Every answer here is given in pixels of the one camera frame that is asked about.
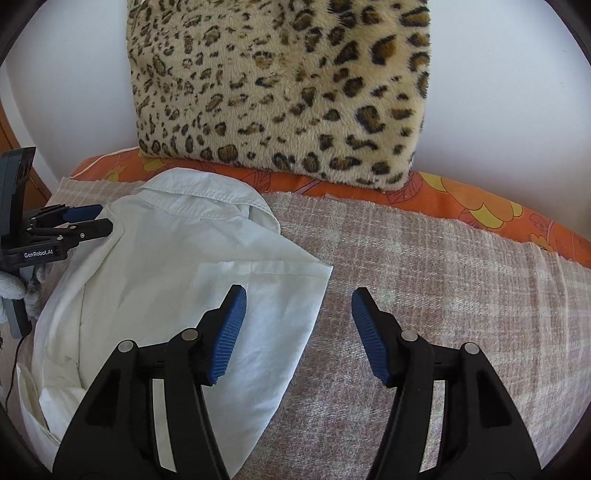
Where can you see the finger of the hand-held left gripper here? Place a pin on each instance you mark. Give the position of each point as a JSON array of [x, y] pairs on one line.
[[92, 229], [81, 213]]

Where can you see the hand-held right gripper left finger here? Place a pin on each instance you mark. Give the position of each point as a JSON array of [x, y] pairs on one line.
[[226, 332]]

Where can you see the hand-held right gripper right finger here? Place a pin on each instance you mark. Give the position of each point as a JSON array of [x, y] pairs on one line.
[[369, 337]]

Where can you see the white shirt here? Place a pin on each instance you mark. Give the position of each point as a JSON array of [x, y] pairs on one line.
[[161, 258]]

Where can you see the person's left hand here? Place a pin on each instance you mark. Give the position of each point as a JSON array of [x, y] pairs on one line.
[[11, 286]]

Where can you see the beige plaid blanket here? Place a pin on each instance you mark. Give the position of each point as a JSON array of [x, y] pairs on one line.
[[415, 277]]

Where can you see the orange floral bed sheet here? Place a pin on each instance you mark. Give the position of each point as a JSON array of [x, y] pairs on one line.
[[485, 207]]

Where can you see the leopard print pillow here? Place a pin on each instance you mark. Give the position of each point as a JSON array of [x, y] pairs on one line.
[[277, 92]]

